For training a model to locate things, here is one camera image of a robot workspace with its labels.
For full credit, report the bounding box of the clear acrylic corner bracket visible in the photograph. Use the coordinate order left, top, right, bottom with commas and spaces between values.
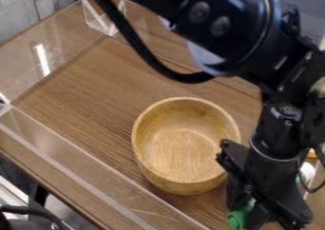
81, 0, 117, 36

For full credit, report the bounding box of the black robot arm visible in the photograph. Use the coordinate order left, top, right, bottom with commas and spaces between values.
93, 0, 325, 230

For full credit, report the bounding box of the black cable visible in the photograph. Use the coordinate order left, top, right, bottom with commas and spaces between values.
0, 204, 64, 230

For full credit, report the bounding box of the black table leg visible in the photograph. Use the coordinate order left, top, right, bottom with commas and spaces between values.
33, 185, 49, 206

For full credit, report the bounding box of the green Expo marker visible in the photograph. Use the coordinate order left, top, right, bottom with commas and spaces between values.
227, 163, 315, 230

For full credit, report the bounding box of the brown wooden bowl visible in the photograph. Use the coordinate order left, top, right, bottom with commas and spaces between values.
131, 97, 240, 195

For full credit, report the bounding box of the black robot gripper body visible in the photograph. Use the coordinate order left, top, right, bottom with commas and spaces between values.
215, 139, 312, 230

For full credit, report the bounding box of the yellow blue fish toy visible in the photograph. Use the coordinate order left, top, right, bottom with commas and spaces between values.
307, 148, 316, 159

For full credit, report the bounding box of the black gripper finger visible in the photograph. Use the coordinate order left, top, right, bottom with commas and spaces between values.
244, 205, 268, 230
225, 176, 251, 211

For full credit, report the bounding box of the clear acrylic tray wall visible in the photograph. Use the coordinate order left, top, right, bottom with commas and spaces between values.
0, 0, 325, 230

